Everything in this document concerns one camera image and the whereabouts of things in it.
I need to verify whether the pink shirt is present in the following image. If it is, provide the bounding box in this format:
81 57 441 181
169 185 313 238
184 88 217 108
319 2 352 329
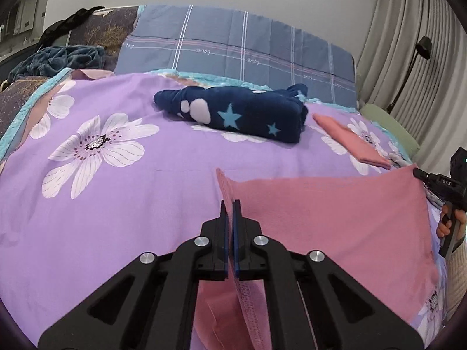
193 166 440 350

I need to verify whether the green pillow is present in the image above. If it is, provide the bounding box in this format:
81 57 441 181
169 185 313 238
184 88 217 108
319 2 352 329
359 104 420 157

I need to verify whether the black floor lamp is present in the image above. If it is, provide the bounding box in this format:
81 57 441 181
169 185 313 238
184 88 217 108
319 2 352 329
387 36 433 113

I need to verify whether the black garment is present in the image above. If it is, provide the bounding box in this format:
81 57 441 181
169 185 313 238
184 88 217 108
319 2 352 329
38 6 106 44

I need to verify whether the navy star fleece garment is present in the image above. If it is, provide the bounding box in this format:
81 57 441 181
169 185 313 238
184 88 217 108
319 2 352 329
153 84 309 144

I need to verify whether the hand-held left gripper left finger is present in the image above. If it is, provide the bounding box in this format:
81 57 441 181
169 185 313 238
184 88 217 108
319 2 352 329
38 200 231 350

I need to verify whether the teal fleece blanket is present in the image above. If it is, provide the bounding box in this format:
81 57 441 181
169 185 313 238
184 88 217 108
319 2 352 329
8 45 106 83

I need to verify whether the person's right forearm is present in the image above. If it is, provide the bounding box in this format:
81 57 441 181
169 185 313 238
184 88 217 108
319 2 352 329
446 241 467 325

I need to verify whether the purple floral bed sheet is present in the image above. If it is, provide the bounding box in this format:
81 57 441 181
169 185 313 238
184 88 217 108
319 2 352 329
0 69 449 350

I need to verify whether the beige curtain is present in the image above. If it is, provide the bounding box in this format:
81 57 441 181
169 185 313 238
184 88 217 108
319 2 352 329
356 0 467 176

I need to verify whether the salmon folded shirt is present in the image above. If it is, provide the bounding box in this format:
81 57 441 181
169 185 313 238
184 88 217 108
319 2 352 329
313 113 392 170

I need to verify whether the person's right hand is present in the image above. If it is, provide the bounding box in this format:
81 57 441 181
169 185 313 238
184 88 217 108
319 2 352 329
436 203 467 243

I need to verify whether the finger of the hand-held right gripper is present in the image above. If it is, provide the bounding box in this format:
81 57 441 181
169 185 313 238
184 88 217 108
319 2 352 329
412 167 435 188

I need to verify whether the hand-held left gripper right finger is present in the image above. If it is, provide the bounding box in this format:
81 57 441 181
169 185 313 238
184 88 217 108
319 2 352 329
232 200 424 350

